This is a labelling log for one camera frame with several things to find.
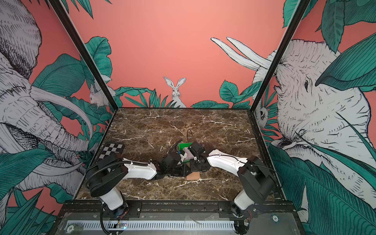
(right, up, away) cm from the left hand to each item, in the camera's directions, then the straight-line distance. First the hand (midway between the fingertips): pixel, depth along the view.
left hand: (194, 171), depth 84 cm
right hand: (-1, +2, +2) cm, 3 cm away
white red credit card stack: (-4, +9, +1) cm, 10 cm away
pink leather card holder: (0, -2, -1) cm, 3 cm away
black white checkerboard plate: (-53, +9, +8) cm, 55 cm away
